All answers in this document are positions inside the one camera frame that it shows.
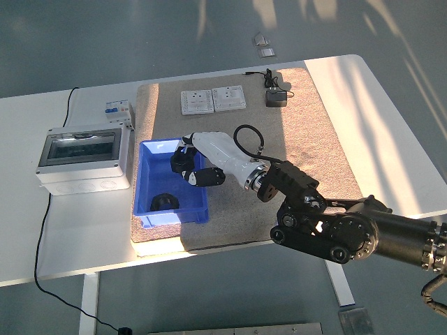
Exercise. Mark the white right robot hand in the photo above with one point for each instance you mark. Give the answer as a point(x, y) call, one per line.
point(223, 153)

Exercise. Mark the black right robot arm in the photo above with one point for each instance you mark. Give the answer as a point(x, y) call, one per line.
point(297, 178)

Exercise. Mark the blue plastic box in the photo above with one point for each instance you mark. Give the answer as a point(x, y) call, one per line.
point(157, 181)

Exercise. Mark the white distribution box, clear lid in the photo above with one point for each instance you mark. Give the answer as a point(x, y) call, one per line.
point(84, 150)

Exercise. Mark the grey-brown mat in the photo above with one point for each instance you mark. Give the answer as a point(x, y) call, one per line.
point(237, 216)

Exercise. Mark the black power adapter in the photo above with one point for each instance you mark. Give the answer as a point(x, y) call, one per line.
point(276, 99)

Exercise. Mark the flat silver floor socket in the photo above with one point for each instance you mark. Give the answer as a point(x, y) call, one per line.
point(267, 53)

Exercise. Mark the white and blue circuit breaker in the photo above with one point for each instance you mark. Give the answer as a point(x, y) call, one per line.
point(118, 110)

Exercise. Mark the open silver floor socket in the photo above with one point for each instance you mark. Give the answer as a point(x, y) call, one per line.
point(260, 39)

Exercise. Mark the wide grey metal plate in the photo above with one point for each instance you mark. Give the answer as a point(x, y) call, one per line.
point(235, 329)

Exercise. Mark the white table leg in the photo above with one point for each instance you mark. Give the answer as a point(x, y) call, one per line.
point(342, 286)
point(89, 303)

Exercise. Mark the black plug on floor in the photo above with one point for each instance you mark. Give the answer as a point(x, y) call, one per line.
point(123, 331)

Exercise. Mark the small grey metal plate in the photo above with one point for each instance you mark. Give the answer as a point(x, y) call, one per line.
point(356, 321)

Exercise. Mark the white wall socket panel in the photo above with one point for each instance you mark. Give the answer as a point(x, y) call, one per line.
point(195, 101)
point(228, 97)

